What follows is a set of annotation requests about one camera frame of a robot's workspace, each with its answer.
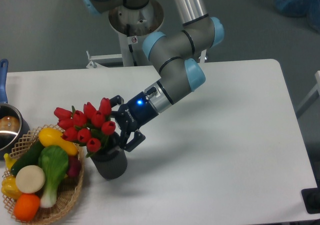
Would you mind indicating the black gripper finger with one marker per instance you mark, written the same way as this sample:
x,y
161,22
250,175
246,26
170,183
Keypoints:
x,y
122,142
115,101

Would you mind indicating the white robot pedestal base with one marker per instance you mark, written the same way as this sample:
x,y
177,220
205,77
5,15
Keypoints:
x,y
135,20

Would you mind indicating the red tulip bouquet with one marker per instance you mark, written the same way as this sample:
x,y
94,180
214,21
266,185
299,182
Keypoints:
x,y
91,127

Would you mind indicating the dark grey ribbed vase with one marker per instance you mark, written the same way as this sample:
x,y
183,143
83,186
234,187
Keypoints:
x,y
111,162

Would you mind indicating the round cream white radish slice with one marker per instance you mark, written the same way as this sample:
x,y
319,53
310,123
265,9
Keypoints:
x,y
30,179

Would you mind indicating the dark green cucumber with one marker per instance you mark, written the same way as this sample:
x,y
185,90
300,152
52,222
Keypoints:
x,y
30,157

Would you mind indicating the orange fruit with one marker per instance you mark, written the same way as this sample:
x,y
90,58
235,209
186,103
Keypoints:
x,y
26,207

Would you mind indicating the white furniture frame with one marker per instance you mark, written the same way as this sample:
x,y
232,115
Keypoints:
x,y
310,98

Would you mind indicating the steel pot blue handle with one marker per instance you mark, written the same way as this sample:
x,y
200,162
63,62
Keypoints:
x,y
12,124

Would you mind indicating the black device at table edge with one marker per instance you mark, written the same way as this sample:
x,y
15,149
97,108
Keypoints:
x,y
311,199

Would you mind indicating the yellow bell pepper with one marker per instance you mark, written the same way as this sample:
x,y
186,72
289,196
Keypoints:
x,y
9,188

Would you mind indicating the green bok choy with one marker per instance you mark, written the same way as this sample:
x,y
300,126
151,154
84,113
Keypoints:
x,y
54,162

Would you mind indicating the woven wicker basket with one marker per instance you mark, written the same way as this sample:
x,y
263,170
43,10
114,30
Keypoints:
x,y
68,191

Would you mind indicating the yellow squash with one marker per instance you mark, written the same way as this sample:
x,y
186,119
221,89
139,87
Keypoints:
x,y
49,136

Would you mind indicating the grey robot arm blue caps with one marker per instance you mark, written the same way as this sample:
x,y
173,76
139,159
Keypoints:
x,y
178,76

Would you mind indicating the yellow banana tip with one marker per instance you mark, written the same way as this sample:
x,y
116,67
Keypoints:
x,y
9,161

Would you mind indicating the blue plastic bag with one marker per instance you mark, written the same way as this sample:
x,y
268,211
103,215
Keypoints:
x,y
300,8

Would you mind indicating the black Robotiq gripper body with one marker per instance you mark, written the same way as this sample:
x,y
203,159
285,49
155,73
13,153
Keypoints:
x,y
135,113

